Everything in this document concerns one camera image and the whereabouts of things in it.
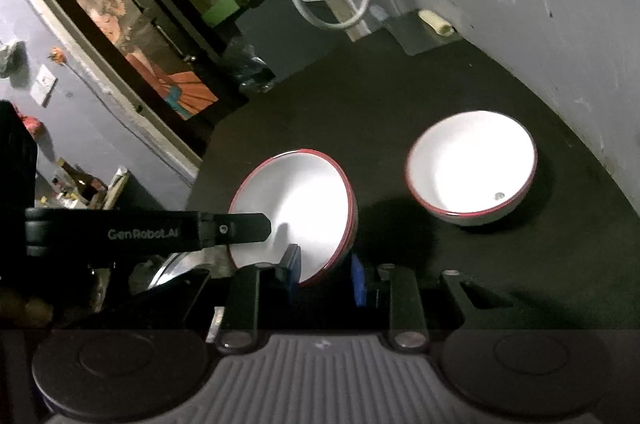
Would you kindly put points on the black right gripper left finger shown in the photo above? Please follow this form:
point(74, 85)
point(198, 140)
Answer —
point(256, 301)

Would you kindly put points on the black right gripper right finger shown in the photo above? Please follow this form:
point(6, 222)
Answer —
point(390, 297)

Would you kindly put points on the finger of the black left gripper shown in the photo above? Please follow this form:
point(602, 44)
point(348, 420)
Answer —
point(229, 229)

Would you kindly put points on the steel plate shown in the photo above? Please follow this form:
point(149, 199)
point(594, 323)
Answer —
point(189, 289)

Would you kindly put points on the white bowl red rim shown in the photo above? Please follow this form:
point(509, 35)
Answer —
point(472, 168)
point(309, 201)

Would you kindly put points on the dark glass bottle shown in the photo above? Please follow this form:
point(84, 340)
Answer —
point(90, 189)

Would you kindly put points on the green box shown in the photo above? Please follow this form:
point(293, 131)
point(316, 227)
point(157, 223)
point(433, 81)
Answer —
point(220, 11)

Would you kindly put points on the framed orange painting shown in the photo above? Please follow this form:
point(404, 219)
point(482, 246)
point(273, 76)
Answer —
point(132, 32)

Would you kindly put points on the grey flat sheet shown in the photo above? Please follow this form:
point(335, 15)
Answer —
point(414, 36)

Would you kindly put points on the cream rolled tube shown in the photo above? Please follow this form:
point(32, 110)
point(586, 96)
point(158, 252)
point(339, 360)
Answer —
point(437, 23)

